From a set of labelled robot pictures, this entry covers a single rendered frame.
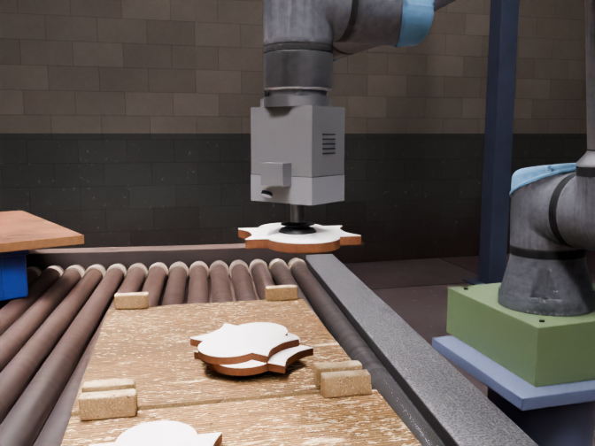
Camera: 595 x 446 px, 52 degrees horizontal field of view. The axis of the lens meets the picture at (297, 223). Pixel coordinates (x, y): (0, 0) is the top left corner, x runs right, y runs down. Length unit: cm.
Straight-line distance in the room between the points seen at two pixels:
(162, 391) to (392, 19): 50
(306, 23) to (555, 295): 59
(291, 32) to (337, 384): 39
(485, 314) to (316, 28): 60
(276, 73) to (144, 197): 484
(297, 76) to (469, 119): 572
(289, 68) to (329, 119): 7
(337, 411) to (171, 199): 484
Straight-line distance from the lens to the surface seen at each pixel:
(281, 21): 65
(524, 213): 102
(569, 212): 95
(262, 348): 79
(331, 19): 67
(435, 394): 81
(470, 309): 111
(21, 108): 550
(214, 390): 76
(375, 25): 69
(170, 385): 78
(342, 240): 66
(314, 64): 65
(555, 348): 99
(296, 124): 64
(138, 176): 544
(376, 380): 83
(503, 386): 98
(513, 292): 104
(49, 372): 91
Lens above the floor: 124
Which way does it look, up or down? 8 degrees down
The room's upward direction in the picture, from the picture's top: straight up
